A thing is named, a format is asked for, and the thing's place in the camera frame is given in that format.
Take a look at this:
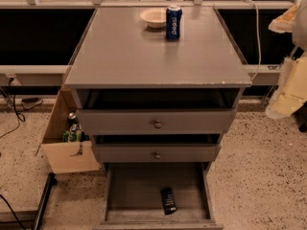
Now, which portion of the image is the grey top drawer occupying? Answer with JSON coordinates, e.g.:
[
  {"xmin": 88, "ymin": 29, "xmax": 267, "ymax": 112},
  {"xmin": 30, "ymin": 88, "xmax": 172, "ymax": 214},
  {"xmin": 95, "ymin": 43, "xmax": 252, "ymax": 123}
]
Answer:
[{"xmin": 77, "ymin": 108, "xmax": 236, "ymax": 135}]

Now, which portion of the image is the grey drawer cabinet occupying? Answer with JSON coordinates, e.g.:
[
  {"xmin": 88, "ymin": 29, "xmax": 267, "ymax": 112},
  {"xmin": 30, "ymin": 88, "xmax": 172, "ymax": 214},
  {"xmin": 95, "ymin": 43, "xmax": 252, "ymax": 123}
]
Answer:
[{"xmin": 63, "ymin": 5, "xmax": 253, "ymax": 174}]

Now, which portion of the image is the black floor cable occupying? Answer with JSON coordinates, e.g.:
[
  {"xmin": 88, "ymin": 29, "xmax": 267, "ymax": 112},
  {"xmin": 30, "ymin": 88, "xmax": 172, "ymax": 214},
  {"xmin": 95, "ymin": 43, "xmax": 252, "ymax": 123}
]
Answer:
[{"xmin": 0, "ymin": 76, "xmax": 44, "ymax": 140}]

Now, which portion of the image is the grey middle drawer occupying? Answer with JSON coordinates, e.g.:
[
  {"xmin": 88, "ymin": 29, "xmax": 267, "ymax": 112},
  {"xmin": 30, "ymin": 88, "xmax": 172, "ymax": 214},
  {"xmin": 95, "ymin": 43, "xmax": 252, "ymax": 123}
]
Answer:
[{"xmin": 92, "ymin": 134, "xmax": 221, "ymax": 163}]

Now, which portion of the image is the black snack packet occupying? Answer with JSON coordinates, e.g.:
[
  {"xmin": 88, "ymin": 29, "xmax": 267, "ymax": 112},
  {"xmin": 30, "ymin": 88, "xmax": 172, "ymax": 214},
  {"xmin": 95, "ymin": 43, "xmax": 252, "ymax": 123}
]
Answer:
[{"xmin": 160, "ymin": 188, "xmax": 177, "ymax": 215}]

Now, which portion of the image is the can in box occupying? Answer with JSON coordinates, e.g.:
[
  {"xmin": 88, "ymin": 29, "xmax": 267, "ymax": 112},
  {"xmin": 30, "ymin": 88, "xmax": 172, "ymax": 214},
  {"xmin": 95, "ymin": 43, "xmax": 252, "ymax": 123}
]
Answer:
[{"xmin": 67, "ymin": 112, "xmax": 79, "ymax": 126}]

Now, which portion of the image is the green packet in box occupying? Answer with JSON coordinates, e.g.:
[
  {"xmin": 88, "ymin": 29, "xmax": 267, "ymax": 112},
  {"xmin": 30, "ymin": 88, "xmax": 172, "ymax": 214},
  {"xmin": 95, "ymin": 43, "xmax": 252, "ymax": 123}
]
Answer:
[{"xmin": 62, "ymin": 130, "xmax": 82, "ymax": 143}]

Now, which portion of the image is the blue Pepsi can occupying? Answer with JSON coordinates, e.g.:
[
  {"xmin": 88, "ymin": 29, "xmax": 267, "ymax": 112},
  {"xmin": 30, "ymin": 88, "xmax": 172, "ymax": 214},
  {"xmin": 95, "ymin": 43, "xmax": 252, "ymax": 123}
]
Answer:
[{"xmin": 166, "ymin": 5, "xmax": 182, "ymax": 40}]

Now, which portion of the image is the white bowl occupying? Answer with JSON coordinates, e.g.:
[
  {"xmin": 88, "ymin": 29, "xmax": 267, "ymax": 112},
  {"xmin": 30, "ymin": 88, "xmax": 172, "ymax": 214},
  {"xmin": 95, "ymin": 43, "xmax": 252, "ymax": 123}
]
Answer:
[{"xmin": 140, "ymin": 8, "xmax": 166, "ymax": 29}]

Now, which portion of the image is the grey bottom drawer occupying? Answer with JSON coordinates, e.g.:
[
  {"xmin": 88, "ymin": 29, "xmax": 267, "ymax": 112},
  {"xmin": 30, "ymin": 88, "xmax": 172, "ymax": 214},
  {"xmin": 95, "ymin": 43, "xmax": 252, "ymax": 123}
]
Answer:
[{"xmin": 93, "ymin": 162, "xmax": 224, "ymax": 230}]

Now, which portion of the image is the black floor rail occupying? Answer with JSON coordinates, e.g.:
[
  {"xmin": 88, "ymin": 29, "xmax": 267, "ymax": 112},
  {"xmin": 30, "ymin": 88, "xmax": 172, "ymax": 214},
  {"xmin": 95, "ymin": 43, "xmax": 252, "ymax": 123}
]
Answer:
[{"xmin": 32, "ymin": 172, "xmax": 57, "ymax": 230}]

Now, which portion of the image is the white cable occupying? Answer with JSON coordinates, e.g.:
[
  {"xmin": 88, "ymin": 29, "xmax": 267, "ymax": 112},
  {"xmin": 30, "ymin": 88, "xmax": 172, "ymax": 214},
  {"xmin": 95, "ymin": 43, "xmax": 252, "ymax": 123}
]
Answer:
[{"xmin": 240, "ymin": 0, "xmax": 263, "ymax": 81}]

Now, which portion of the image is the cardboard box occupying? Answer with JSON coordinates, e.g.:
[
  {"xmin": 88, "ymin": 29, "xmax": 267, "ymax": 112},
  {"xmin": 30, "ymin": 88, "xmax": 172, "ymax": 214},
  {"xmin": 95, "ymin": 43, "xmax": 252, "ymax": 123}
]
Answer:
[{"xmin": 41, "ymin": 89, "xmax": 100, "ymax": 173}]

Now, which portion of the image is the grey drawer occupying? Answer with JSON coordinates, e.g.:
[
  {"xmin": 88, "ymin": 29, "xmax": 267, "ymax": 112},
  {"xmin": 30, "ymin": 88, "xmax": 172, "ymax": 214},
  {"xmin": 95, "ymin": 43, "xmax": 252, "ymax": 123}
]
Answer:
[
  {"xmin": 93, "ymin": 162, "xmax": 224, "ymax": 230},
  {"xmin": 77, "ymin": 108, "xmax": 236, "ymax": 135},
  {"xmin": 92, "ymin": 134, "xmax": 221, "ymax": 163}
]

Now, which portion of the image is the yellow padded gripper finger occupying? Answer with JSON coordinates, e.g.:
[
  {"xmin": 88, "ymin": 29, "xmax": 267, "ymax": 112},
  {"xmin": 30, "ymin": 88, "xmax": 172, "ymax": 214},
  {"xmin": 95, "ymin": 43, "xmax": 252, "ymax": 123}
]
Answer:
[
  {"xmin": 265, "ymin": 57, "xmax": 307, "ymax": 119},
  {"xmin": 268, "ymin": 5, "xmax": 299, "ymax": 34}
]

